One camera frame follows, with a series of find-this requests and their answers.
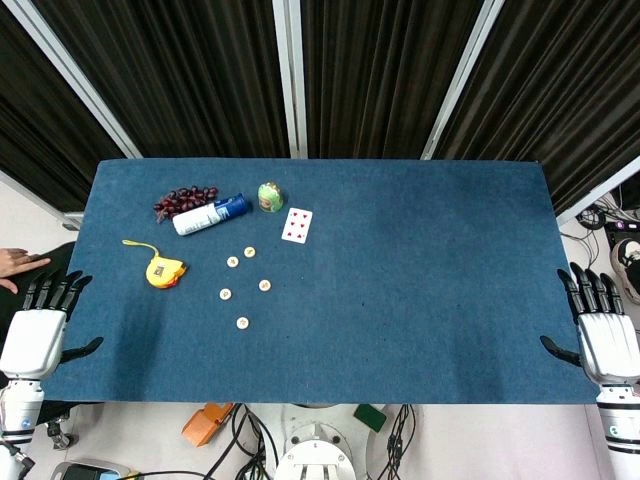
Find blue felt table cloth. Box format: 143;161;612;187
42;158;601;405

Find grey aluminium frame post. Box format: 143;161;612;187
0;169;84;231
272;0;309;160
421;0;506;161
3;0;145;160
554;154;640;226

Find orange box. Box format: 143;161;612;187
180;402;236;449

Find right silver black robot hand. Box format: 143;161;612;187
540;262;640;386

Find green block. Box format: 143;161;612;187
352;404;389;434

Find dark red grape bunch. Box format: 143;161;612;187
152;185;220;224

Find grey device case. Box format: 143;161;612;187
49;459;132;480

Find six of hearts card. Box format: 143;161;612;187
280;207;314;245

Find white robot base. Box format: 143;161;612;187
273;403;374;480

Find white blue cylindrical can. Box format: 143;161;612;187
172;193;250;237

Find black cable bundle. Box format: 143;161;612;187
377;403;417;480
204;403;281;480

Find green matryoshka doll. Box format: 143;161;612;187
257;181;285;214

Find bystander bare hand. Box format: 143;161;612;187
0;248;52;295

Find chair caster wheel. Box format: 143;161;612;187
47;419;80;450

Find bystander black trousers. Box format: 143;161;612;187
0;241;77;341

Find black pleated curtain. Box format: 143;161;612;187
0;4;126;214
299;0;487;161
29;0;291;160
433;0;640;216

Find white black sneaker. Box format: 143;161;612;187
610;237;640;305

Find yellow tape measure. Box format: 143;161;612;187
122;239;189;291

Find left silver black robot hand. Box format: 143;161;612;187
0;270;105;380

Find black electronic device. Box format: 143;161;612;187
603;183;640;240

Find tangled floor cables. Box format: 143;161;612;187
574;192;621;261

